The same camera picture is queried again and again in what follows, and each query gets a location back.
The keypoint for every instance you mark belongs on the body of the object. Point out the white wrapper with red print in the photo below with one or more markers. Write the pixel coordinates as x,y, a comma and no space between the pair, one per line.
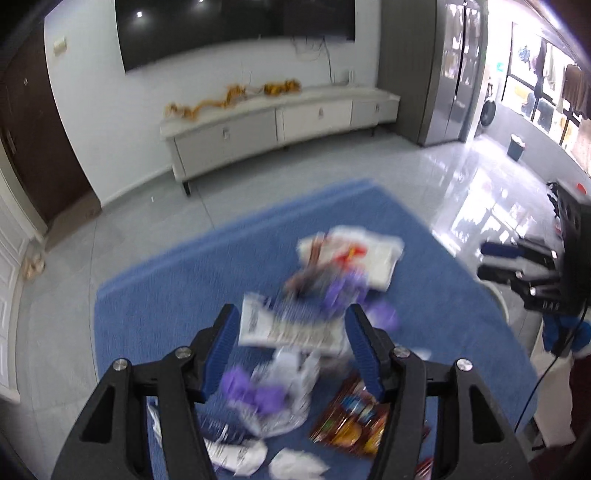
374,258

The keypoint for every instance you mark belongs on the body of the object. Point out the white power strip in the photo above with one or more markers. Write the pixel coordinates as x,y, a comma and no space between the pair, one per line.
344,77

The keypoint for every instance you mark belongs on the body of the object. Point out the washing machine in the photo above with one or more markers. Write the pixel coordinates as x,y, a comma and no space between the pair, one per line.
488,113

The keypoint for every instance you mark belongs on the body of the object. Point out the white striped paper packet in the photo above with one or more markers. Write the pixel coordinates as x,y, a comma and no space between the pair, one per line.
286,330

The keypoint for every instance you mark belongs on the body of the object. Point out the long golden dragon figurine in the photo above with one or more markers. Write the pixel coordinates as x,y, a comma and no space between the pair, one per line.
198,110

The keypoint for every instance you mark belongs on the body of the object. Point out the white television cabinet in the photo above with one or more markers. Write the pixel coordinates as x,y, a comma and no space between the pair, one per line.
240,134

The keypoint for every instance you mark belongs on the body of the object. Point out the blue cloth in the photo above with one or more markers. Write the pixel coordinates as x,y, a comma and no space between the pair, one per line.
554,332

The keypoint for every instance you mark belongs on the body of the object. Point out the row of hanging clothes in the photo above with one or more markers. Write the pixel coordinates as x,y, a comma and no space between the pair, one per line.
575,87

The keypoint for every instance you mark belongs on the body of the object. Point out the blue-grey waste bin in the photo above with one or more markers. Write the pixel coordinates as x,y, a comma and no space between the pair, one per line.
516,150

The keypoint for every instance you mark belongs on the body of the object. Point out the brown doormat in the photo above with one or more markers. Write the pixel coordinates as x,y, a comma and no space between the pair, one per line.
74,221

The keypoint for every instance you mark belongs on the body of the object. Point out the blue table mat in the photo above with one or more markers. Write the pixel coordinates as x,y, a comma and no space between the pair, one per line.
161,300

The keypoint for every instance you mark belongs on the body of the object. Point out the brown wrapper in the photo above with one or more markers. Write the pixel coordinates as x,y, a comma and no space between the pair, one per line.
302,279

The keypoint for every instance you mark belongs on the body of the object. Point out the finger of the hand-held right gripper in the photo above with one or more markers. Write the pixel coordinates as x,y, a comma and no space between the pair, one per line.
496,273
501,250

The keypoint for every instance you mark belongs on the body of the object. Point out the purple glove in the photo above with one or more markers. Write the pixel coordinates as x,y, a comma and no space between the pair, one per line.
256,392
344,288

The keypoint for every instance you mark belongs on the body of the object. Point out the wall-mounted black television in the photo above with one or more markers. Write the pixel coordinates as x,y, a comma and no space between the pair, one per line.
231,27

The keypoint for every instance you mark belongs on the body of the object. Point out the white printed receipt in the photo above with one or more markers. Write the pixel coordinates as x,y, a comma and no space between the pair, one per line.
235,454

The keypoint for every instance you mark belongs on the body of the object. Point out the grey refrigerator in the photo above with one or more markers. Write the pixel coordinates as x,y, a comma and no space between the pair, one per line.
438,69

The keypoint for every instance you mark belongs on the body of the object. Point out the beige wall switch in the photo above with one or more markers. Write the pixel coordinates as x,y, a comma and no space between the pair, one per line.
60,47

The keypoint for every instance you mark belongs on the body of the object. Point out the colourful snack packet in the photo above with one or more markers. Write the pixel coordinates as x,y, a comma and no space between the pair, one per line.
351,422

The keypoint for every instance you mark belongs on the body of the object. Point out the dark brown door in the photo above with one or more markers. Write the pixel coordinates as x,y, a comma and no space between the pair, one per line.
37,138

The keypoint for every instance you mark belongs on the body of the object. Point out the beige slippers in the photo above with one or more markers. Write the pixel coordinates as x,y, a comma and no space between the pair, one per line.
33,267

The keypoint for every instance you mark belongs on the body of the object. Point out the white panelled cupboard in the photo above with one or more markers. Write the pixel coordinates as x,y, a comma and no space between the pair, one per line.
9,286

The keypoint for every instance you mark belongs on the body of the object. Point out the clear plastic bag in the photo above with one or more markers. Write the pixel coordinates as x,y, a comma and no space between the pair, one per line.
295,383

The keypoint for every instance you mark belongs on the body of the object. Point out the white tissue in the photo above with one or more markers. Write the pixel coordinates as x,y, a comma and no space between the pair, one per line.
298,464

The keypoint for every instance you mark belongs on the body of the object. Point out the short golden dragon figurine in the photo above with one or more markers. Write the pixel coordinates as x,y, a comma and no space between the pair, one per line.
281,87

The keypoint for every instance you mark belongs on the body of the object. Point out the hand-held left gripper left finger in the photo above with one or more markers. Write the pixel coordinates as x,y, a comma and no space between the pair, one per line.
220,353

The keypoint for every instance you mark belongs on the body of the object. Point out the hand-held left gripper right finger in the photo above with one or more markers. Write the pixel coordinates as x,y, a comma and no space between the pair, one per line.
364,353

